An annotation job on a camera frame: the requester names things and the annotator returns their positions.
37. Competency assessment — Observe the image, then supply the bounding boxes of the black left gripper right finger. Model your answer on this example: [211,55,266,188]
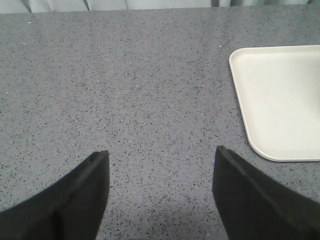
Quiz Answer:
[212,146,320,240]

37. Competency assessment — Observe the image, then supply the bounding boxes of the cream rectangular plastic tray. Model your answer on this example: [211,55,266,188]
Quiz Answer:
[229,45,320,162]

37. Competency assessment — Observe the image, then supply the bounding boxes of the grey pleated curtain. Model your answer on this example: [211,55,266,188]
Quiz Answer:
[0,0,320,14]

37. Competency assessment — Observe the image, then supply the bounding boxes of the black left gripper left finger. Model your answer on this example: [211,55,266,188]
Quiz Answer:
[0,150,110,240]

